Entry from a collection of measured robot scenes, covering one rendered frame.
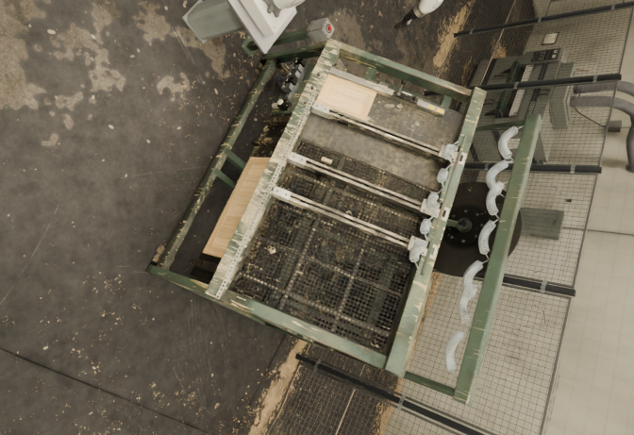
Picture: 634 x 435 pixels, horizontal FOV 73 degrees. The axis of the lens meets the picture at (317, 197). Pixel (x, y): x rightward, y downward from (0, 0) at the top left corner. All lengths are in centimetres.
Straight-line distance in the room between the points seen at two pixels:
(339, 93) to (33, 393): 295
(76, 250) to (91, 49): 136
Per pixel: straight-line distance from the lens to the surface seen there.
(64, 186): 328
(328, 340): 285
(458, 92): 366
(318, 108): 330
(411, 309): 290
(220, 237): 346
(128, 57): 351
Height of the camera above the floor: 310
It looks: 40 degrees down
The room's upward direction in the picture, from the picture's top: 96 degrees clockwise
